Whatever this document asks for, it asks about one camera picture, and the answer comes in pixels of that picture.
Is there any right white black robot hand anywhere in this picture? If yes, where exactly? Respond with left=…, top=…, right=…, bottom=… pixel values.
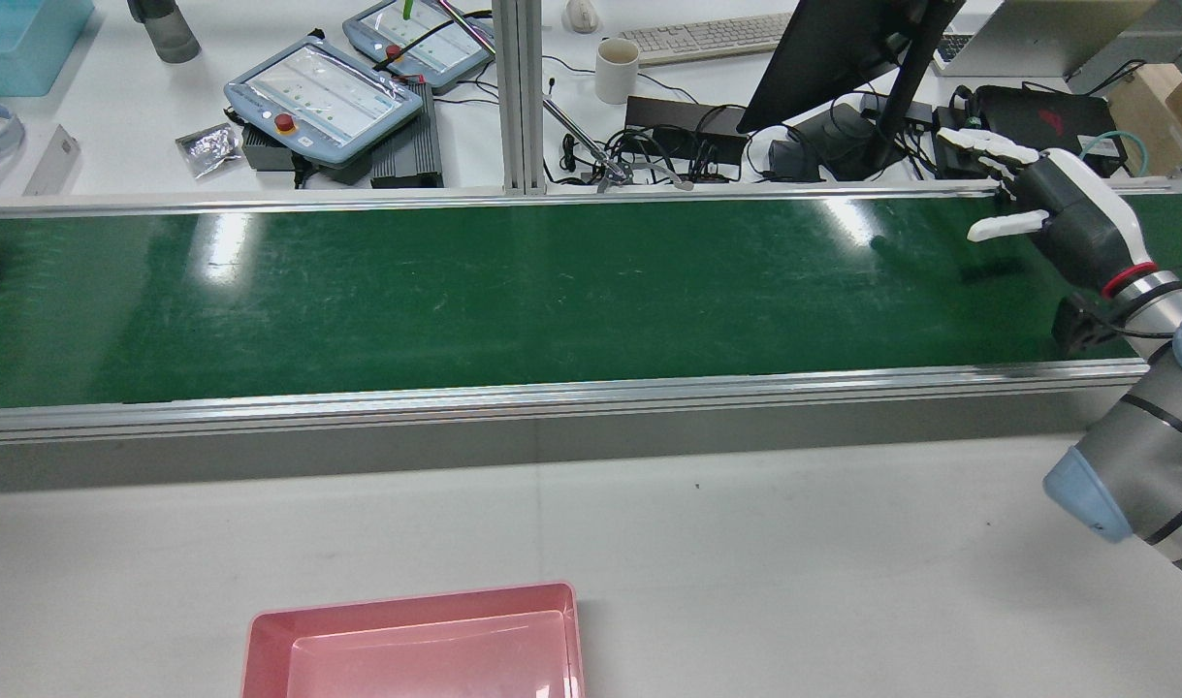
left=937, top=127, right=1159, bottom=295

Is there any cardboard box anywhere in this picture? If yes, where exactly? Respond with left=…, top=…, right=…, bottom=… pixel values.
left=1106, top=60, right=1182, bottom=177

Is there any pink plastic box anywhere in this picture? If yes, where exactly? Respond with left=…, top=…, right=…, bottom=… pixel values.
left=241, top=582, right=587, bottom=698

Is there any small black box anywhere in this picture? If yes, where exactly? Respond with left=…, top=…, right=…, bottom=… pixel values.
left=241, top=126, right=306, bottom=174

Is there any small white box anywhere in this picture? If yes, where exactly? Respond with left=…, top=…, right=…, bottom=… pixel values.
left=23, top=124, right=81, bottom=196

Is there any black laptop with red logo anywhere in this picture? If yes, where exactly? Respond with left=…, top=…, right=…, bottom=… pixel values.
left=949, top=84, right=1127, bottom=178

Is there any silver laptop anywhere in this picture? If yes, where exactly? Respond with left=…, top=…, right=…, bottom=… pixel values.
left=933, top=0, right=1156, bottom=80

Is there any black monitor stand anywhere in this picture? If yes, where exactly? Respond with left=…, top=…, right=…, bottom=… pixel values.
left=867, top=19, right=941, bottom=180

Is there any black monitor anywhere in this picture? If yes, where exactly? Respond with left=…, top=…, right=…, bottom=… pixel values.
left=736, top=0, right=966, bottom=134

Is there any white keyboard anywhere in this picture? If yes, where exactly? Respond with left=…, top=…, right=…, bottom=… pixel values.
left=620, top=13, right=795, bottom=66

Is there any black power strip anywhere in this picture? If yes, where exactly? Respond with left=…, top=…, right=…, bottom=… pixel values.
left=624, top=95, right=749, bottom=182

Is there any white mug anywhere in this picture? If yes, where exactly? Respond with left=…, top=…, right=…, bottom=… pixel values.
left=595, top=39, right=640, bottom=105

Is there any metal rod tool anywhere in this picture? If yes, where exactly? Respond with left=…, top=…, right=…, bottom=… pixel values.
left=542, top=97, right=694, bottom=193

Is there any green conveyor belt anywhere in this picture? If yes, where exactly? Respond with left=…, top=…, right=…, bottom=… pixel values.
left=0, top=179, right=1182, bottom=447

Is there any black finned power unit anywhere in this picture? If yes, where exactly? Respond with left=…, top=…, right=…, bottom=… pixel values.
left=370, top=81, right=444, bottom=189

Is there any large grey teach pendant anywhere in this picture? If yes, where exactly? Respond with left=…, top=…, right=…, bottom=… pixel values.
left=224, top=39, right=425, bottom=168

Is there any silver foil bag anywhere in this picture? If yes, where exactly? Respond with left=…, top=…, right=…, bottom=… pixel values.
left=176, top=123, right=243, bottom=179

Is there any dark grey bottle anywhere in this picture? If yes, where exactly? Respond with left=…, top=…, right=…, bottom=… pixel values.
left=128, top=0, right=202, bottom=64

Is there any light blue storage bin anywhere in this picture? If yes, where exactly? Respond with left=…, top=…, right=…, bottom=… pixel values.
left=0, top=0, right=95, bottom=98

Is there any green cable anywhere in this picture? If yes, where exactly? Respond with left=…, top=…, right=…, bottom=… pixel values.
left=1079, top=130, right=1150, bottom=176

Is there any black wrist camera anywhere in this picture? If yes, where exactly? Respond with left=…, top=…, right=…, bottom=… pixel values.
left=1053, top=291, right=1134, bottom=360

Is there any aluminium profile post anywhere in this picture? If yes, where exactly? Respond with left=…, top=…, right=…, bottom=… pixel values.
left=494, top=0, right=547, bottom=195

